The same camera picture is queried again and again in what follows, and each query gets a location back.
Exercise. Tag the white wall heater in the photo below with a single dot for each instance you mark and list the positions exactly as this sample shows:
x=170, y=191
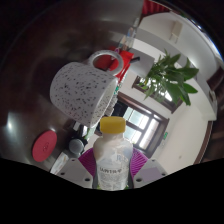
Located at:
x=176, y=30

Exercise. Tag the white speckled mug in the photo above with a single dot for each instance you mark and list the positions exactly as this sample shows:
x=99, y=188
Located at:
x=80, y=91

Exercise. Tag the clear bottle with yellow cap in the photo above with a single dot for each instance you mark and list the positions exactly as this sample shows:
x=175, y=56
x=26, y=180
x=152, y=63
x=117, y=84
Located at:
x=112, y=156

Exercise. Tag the green exit sign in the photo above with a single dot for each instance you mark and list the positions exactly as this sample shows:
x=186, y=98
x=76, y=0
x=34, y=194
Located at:
x=165, y=135

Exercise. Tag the red carpeted stairs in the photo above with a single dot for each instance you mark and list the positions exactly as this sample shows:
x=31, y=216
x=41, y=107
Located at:
x=155, y=6

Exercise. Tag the flat round red coaster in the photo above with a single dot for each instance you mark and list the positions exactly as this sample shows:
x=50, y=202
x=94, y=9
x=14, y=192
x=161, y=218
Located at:
x=44, y=146

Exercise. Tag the brown wooden double door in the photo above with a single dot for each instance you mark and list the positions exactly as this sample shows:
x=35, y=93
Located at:
x=143, y=128

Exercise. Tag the red plastic box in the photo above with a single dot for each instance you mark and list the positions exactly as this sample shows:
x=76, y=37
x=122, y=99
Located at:
x=126, y=63

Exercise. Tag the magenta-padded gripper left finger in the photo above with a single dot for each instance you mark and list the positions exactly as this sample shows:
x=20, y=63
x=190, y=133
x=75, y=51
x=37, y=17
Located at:
x=75, y=170

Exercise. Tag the small plant in white pot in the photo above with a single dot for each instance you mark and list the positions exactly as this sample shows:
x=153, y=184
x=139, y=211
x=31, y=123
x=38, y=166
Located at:
x=170, y=78

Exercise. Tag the grey headphones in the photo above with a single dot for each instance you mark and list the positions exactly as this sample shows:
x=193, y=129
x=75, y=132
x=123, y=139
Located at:
x=76, y=146

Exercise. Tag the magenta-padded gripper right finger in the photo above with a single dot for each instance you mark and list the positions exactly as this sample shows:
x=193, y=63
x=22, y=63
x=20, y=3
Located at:
x=150, y=171

